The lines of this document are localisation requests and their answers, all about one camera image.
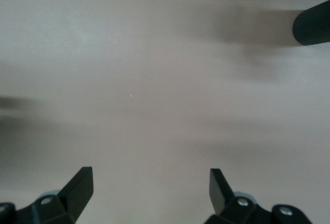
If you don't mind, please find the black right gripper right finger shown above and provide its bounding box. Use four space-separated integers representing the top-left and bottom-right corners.
205 168 311 224

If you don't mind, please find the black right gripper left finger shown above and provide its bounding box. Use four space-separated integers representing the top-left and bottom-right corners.
0 166 93 224

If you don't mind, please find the black foam cylinder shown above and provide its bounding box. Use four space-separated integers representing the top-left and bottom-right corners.
292 0 330 47

